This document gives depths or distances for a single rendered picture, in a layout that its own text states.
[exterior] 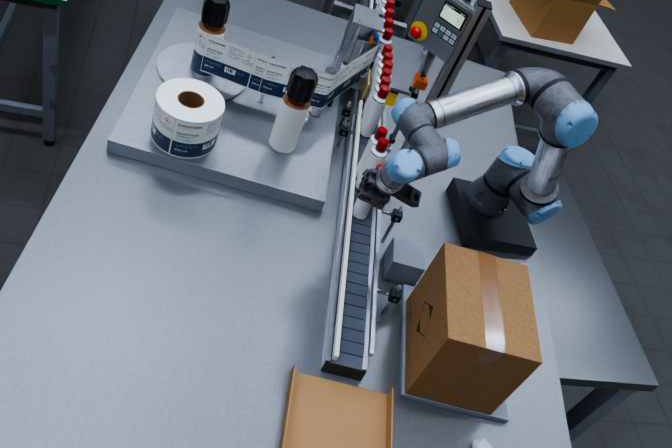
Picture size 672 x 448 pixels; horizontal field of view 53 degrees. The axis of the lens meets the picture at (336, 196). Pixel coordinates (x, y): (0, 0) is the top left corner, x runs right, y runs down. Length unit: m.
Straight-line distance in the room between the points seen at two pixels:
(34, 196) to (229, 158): 1.22
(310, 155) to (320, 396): 0.82
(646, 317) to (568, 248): 1.46
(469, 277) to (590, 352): 0.63
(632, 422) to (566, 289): 1.19
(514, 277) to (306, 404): 0.62
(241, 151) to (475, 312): 0.90
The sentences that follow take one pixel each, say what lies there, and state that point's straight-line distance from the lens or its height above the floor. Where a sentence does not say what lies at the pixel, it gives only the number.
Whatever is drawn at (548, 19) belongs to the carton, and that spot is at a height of 0.90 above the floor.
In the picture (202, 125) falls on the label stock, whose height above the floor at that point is 1.01.
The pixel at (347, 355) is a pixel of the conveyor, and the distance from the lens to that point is 1.75.
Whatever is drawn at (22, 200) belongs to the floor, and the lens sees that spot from 3.09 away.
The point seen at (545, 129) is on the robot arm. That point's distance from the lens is 1.87.
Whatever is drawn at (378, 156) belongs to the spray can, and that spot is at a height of 1.04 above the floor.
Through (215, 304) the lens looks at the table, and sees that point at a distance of 1.80.
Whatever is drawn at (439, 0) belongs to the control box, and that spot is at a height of 1.44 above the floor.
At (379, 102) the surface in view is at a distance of 2.26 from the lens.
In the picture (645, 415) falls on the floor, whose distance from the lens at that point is 3.48.
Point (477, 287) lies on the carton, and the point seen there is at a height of 1.12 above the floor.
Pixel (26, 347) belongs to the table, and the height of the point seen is 0.83.
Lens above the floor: 2.30
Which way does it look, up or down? 43 degrees down
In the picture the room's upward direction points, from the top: 24 degrees clockwise
